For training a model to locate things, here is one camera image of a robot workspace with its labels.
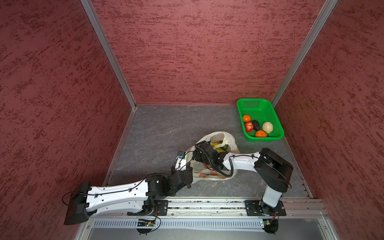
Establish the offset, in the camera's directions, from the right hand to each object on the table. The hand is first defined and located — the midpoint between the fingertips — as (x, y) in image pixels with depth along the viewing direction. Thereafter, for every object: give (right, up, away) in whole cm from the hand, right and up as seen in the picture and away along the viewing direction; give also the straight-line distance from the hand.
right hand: (194, 158), depth 89 cm
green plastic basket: (+53, +32, +28) cm, 68 cm away
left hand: (-2, -1, -14) cm, 14 cm away
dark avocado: (+44, +19, +14) cm, 50 cm away
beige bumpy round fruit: (+51, +18, +12) cm, 55 cm away
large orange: (+45, +14, +8) cm, 47 cm away
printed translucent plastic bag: (+15, +12, -14) cm, 24 cm away
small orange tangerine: (+39, +25, +18) cm, 49 cm away
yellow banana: (+11, +10, -8) cm, 17 cm away
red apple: (+38, +19, +11) cm, 44 cm away
